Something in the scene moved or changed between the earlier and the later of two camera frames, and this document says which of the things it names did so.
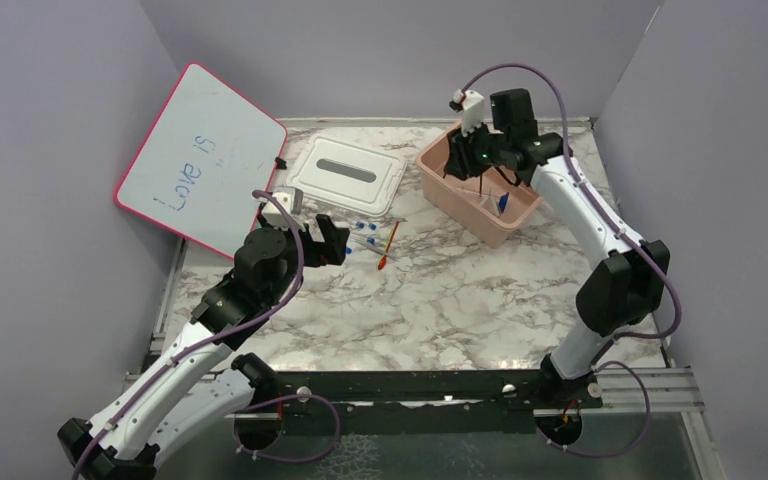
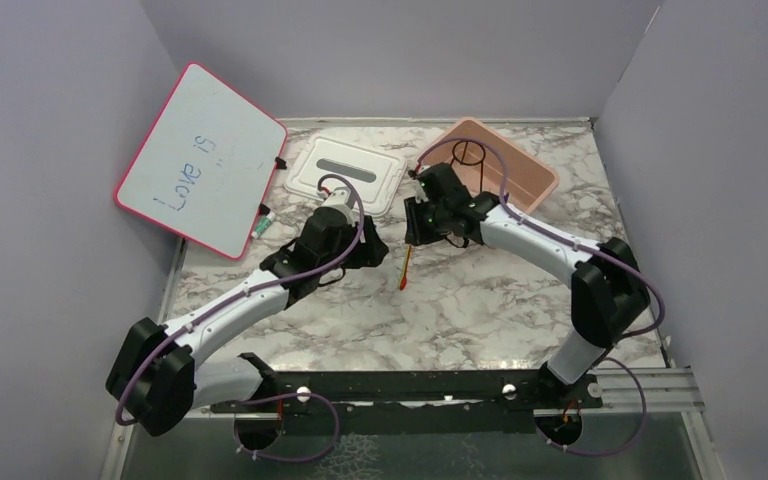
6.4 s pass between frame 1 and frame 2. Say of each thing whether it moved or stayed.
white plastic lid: stayed
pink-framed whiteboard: stayed
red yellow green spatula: moved
